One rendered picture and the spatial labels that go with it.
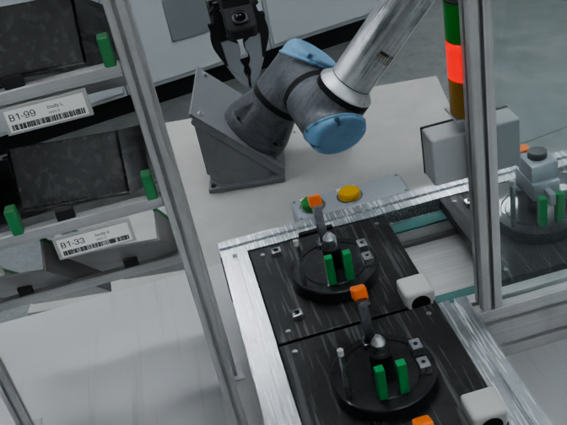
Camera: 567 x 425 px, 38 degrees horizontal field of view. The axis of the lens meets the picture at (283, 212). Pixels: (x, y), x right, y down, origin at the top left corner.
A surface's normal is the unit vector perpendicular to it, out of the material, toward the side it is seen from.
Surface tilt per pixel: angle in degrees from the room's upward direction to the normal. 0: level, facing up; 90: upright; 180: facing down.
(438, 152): 90
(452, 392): 0
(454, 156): 90
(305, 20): 90
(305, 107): 57
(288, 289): 0
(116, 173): 65
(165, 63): 90
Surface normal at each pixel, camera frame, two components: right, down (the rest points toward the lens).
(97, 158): -0.04, 0.15
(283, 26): 0.37, 0.47
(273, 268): -0.18, -0.82
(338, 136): 0.34, 0.80
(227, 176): 0.03, 0.55
